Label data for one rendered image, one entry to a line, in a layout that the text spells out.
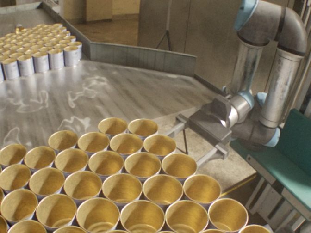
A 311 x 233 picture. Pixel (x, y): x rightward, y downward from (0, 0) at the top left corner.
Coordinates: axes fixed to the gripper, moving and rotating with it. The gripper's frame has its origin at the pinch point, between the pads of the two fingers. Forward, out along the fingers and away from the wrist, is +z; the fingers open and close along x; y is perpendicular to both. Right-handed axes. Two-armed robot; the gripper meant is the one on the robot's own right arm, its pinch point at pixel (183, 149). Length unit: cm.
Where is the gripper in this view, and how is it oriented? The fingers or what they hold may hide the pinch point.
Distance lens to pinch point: 67.0
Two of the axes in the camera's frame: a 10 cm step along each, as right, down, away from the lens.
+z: -7.7, 4.9, -4.0
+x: -6.3, -5.0, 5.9
